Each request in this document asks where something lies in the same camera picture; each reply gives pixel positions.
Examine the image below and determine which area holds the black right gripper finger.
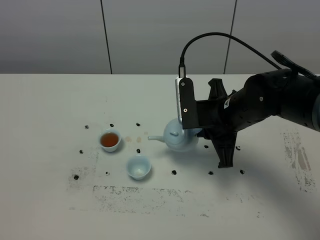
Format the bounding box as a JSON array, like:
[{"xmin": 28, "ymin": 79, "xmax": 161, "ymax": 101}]
[
  {"xmin": 209, "ymin": 133, "xmax": 237, "ymax": 169},
  {"xmin": 208, "ymin": 78, "xmax": 228, "ymax": 100}
]

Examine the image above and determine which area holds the near light blue teacup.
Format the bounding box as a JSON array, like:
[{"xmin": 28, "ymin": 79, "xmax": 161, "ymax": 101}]
[{"xmin": 126, "ymin": 154, "xmax": 152, "ymax": 181}]

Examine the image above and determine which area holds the light blue porcelain teapot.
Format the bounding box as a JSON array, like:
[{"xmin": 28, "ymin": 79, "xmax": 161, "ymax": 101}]
[{"xmin": 147, "ymin": 118, "xmax": 203, "ymax": 152}]

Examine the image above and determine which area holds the light blue teacup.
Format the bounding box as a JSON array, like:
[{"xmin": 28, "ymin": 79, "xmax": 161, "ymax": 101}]
[
  {"xmin": 126, "ymin": 154, "xmax": 152, "ymax": 181},
  {"xmin": 98, "ymin": 128, "xmax": 122, "ymax": 153}
]

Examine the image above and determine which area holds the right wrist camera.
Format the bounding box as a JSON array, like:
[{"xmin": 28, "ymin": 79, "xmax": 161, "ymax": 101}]
[{"xmin": 175, "ymin": 77, "xmax": 199, "ymax": 129}]

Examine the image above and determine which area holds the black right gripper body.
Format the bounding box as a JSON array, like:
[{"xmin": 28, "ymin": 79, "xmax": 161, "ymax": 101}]
[{"xmin": 196, "ymin": 92, "xmax": 240, "ymax": 140}]

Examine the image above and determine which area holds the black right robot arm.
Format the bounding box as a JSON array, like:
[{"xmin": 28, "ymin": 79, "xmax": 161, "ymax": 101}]
[{"xmin": 197, "ymin": 69, "xmax": 320, "ymax": 168}]

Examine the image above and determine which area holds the far light blue teacup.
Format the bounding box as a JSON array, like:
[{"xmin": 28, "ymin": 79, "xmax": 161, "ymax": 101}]
[{"xmin": 98, "ymin": 128, "xmax": 122, "ymax": 153}]

